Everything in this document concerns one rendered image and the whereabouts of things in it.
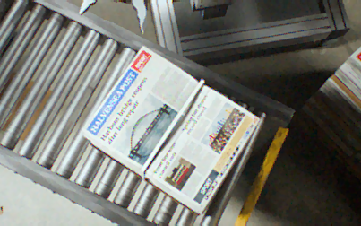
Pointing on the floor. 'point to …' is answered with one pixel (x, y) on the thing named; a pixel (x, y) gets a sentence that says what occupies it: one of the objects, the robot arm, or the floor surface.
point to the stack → (356, 66)
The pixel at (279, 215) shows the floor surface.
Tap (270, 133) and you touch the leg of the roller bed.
